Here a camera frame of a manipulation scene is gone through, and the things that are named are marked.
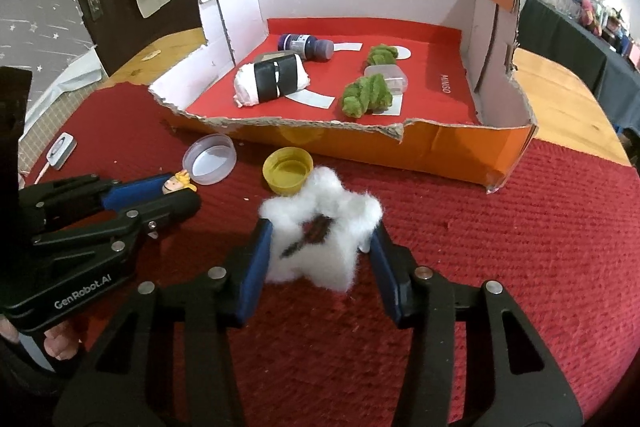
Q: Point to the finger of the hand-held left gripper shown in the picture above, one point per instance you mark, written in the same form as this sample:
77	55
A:
135	189
175	207

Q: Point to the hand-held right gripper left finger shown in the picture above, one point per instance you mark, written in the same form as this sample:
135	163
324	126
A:
255	267

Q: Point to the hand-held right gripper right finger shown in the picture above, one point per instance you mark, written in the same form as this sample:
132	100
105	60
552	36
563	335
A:
385	272

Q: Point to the small doll figure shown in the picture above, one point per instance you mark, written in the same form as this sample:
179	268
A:
175	183

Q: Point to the white fluffy star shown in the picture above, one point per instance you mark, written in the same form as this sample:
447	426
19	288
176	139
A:
320	207

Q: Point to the orange cardboard box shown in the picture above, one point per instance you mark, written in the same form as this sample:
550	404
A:
450	152

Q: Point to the white roll with black tape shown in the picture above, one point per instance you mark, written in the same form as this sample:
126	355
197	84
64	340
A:
272	79

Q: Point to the large green fuzzy bundle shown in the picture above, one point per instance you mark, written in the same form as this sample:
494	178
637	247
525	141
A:
367	97

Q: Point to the small clear plastic box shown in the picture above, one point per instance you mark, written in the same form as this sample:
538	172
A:
395	77

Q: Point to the person's left hand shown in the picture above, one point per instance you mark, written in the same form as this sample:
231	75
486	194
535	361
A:
61	342

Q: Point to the clear round plastic lid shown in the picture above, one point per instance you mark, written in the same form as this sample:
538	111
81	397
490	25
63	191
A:
210	159

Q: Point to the small white device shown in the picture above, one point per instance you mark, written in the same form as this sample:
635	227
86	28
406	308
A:
61	151

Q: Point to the yellow bottle cap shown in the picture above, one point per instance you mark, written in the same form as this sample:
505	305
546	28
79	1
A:
285	172

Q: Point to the red woven mat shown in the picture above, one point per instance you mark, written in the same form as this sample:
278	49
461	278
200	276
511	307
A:
500	267

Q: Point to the white plastic sheet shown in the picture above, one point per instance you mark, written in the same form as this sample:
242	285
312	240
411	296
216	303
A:
65	77

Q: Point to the small paper scrap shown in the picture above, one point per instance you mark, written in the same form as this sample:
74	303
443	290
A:
151	54

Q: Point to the dark blue bottle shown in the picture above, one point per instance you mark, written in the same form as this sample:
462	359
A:
302	46

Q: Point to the small green fuzzy ball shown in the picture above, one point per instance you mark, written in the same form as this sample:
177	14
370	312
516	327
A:
382	55

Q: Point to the dark tablecloth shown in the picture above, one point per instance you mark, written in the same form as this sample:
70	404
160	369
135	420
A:
565	42

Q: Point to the row of colourful items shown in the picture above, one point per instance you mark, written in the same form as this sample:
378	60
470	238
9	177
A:
605	17

